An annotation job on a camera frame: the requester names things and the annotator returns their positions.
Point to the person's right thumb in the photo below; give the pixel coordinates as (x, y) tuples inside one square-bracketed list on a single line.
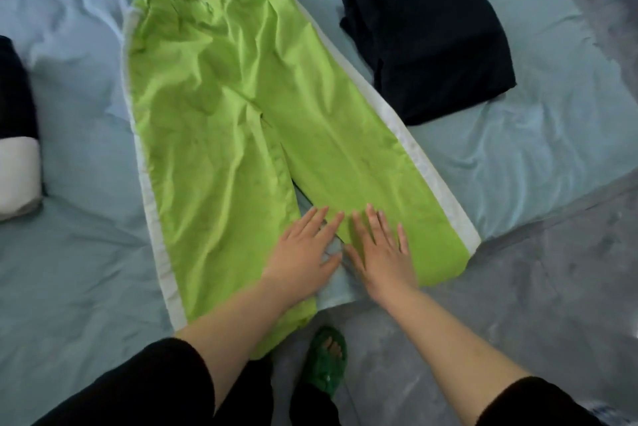
[(355, 261)]

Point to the person's right middle finger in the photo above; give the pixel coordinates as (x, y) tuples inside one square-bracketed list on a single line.
[(374, 222)]

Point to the person's black trousers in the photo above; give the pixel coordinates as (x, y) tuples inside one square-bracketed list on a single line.
[(249, 400)]

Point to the person's right little finger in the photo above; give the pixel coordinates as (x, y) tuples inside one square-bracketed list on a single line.
[(402, 239)]

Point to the person's black right sleeve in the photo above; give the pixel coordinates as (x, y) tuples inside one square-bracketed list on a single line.
[(538, 403)]

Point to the person's left thumb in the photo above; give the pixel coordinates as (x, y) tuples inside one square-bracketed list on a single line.
[(332, 265)]

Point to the person's left middle finger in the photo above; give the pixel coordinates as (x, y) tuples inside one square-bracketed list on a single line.
[(317, 221)]

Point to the person's right forearm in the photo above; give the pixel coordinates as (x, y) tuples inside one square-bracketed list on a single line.
[(448, 346)]

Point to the green sandal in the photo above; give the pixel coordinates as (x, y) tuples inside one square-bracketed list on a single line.
[(326, 371)]

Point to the light blue bed sheet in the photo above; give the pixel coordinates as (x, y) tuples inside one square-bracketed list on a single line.
[(70, 251)]

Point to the person's left hand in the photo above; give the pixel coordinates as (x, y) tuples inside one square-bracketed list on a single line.
[(298, 261)]

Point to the green trousers with white stripes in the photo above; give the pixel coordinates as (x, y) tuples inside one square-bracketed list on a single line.
[(224, 107)]

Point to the person's black sleeve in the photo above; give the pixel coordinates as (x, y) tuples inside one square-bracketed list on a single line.
[(139, 386), (538, 403)]

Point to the folded black and white garment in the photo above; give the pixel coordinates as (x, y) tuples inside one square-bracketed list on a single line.
[(15, 151)]

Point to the person's left forearm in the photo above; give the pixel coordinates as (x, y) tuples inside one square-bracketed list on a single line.
[(239, 326)]

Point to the person's black left sleeve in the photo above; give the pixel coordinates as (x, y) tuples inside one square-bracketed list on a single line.
[(139, 386)]

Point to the person's right hand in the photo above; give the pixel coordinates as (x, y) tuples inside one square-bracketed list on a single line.
[(384, 261)]

